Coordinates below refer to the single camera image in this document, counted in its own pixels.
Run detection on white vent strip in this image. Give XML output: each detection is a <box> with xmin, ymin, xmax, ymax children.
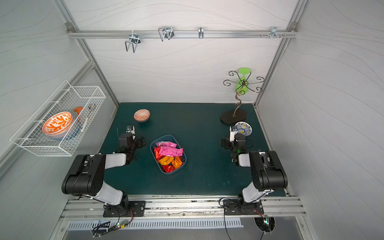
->
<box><xmin>67</xmin><ymin>218</ymin><xmax>244</xmax><ymax>231</ymax></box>

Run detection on large magenta tea bag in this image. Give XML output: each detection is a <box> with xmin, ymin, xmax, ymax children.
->
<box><xmin>156</xmin><ymin>141</ymin><xmax>177</xmax><ymax>148</ymax></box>

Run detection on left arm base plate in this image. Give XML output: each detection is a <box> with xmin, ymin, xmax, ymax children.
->
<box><xmin>103</xmin><ymin>201</ymin><xmax>146</xmax><ymax>218</ymax></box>

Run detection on round black floor port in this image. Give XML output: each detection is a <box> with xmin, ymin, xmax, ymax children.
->
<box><xmin>254</xmin><ymin>216</ymin><xmax>276</xmax><ymax>233</ymax></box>

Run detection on yellow tea bag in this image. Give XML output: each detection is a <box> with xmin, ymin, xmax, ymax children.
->
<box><xmin>158</xmin><ymin>156</ymin><xmax>174</xmax><ymax>166</ymax></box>

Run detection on metal double hook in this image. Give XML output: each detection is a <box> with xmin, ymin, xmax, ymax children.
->
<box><xmin>125</xmin><ymin>31</ymin><xmax>141</xmax><ymax>53</ymax></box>

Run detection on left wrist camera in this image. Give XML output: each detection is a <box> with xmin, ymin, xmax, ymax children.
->
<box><xmin>126</xmin><ymin>125</ymin><xmax>136</xmax><ymax>135</ymax></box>

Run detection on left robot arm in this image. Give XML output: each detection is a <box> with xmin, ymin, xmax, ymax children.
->
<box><xmin>62</xmin><ymin>132</ymin><xmax>146</xmax><ymax>209</ymax></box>

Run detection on metal scroll hook stand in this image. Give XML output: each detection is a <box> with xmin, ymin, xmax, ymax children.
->
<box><xmin>221</xmin><ymin>71</ymin><xmax>265</xmax><ymax>125</ymax></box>

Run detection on metal wire hook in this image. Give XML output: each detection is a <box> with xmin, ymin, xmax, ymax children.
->
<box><xmin>158</xmin><ymin>27</ymin><xmax>175</xmax><ymax>42</ymax></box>

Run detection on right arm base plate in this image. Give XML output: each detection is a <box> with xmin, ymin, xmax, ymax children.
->
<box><xmin>219</xmin><ymin>198</ymin><xmax>264</xmax><ymax>216</ymax></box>

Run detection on horizontal aluminium rail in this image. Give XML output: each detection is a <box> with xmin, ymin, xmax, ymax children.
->
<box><xmin>67</xmin><ymin>29</ymin><xmax>299</xmax><ymax>40</ymax></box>

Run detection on blue yellow patterned bowl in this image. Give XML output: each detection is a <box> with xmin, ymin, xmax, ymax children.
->
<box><xmin>235</xmin><ymin>122</ymin><xmax>252</xmax><ymax>137</ymax></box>

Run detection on orange spoon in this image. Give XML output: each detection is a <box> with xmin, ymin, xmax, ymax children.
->
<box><xmin>74</xmin><ymin>107</ymin><xmax>83</xmax><ymax>116</ymax></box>

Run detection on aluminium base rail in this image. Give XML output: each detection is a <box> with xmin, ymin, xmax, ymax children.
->
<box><xmin>59</xmin><ymin>195</ymin><xmax>307</xmax><ymax>221</ymax></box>

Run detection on orange white patterned bowl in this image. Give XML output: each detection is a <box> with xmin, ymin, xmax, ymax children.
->
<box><xmin>42</xmin><ymin>112</ymin><xmax>75</xmax><ymax>140</ymax></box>

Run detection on red tea bag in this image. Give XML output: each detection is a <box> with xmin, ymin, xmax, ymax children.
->
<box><xmin>154</xmin><ymin>147</ymin><xmax>164</xmax><ymax>161</ymax></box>
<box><xmin>163</xmin><ymin>165</ymin><xmax>175</xmax><ymax>173</ymax></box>

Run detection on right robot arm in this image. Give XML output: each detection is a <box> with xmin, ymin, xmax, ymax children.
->
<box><xmin>221</xmin><ymin>134</ymin><xmax>288</xmax><ymax>204</ymax></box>

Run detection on red patterned bowl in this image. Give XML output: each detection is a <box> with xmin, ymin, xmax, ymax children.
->
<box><xmin>134</xmin><ymin>109</ymin><xmax>151</xmax><ymax>123</ymax></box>

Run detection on metal bracket hook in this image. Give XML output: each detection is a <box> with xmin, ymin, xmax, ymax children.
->
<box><xmin>260</xmin><ymin>27</ymin><xmax>287</xmax><ymax>39</ymax></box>

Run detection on green plastic goblet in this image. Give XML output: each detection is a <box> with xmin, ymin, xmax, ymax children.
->
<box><xmin>236</xmin><ymin>68</ymin><xmax>251</xmax><ymax>96</ymax></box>

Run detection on small magenta tea bag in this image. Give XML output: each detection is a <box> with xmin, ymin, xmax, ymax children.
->
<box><xmin>159</xmin><ymin>147</ymin><xmax>183</xmax><ymax>157</ymax></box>

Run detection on green table mat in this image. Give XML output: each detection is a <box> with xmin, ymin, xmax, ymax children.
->
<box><xmin>101</xmin><ymin>103</ymin><xmax>252</xmax><ymax>196</ymax></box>

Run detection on small metal hook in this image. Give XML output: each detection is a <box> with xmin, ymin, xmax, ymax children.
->
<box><xmin>198</xmin><ymin>27</ymin><xmax>204</xmax><ymax>39</ymax></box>

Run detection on white wire basket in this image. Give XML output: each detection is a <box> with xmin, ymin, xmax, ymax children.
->
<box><xmin>10</xmin><ymin>81</ymin><xmax>106</xmax><ymax>157</ymax></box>

